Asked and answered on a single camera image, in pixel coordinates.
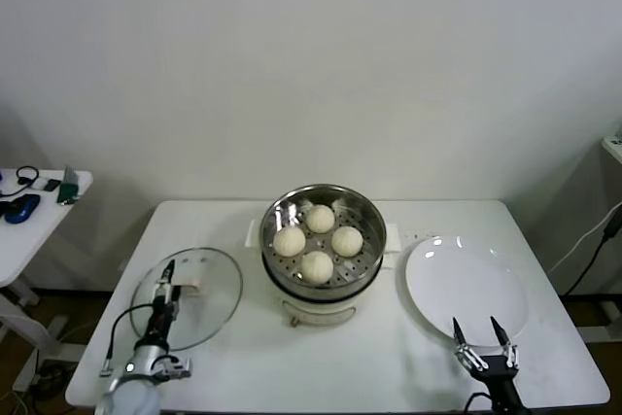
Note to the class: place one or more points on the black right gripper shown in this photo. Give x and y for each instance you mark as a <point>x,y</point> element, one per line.
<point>498,371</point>

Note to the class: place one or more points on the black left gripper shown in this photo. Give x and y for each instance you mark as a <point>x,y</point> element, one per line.
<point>162,325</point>

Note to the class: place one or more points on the round glass lid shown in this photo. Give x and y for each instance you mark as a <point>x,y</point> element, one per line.
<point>214,288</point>

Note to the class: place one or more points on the white steamed baozi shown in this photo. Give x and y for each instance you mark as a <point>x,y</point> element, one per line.
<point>289,241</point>
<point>320,219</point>
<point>347,241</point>
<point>317,267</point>

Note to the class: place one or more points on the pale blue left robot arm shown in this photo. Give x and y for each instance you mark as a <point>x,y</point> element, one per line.
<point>126,398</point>

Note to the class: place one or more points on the steel steamer basket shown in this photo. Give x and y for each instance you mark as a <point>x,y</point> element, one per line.
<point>279,213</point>

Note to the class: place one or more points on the white round plate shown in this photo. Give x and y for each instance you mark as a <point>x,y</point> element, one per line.
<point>461,288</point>

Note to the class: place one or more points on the green and grey tool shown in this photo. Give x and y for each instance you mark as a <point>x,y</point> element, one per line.
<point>67,191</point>

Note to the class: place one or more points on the white rounded side table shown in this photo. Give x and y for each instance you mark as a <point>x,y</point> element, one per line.
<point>29,240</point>

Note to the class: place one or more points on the small white black device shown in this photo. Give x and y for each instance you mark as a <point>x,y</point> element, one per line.
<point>46,185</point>

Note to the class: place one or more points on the blue computer mouse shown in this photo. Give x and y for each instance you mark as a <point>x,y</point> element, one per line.
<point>22,208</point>

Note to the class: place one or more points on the black headset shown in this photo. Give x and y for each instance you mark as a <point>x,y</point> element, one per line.
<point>26,173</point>

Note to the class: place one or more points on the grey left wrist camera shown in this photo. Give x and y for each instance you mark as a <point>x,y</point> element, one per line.
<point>177,367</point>

